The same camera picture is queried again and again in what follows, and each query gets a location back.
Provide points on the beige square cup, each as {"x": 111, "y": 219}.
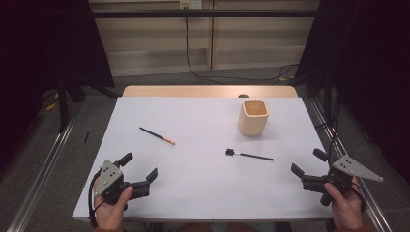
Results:
{"x": 253, "y": 124}

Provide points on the person's left hand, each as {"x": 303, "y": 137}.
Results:
{"x": 109, "y": 216}

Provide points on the white wall socket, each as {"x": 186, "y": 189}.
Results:
{"x": 190, "y": 4}

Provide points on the black metal stand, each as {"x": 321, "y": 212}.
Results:
{"x": 63, "y": 103}

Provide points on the black makeup brush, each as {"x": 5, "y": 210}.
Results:
{"x": 249, "y": 155}

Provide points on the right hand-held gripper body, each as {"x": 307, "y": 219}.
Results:
{"x": 353, "y": 169}

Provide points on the small black stick on floor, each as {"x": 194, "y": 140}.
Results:
{"x": 86, "y": 137}

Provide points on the white table mat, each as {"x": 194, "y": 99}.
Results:
{"x": 199, "y": 180}

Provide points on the person's right hand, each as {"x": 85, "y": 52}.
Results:
{"x": 348, "y": 209}

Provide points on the small dark round object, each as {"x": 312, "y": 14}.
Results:
{"x": 243, "y": 95}

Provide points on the black curtain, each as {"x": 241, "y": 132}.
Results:
{"x": 370, "y": 64}
{"x": 48, "y": 42}

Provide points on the black pencil with orange end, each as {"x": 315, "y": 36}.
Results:
{"x": 158, "y": 136}

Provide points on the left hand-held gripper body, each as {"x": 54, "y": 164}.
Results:
{"x": 108, "y": 179}

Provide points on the black horizontal metal bar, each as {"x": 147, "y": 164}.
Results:
{"x": 193, "y": 13}

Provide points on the aluminium floor rail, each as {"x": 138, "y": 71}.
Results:
{"x": 42, "y": 174}
{"x": 374, "y": 206}

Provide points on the light wooden table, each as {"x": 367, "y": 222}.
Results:
{"x": 193, "y": 91}

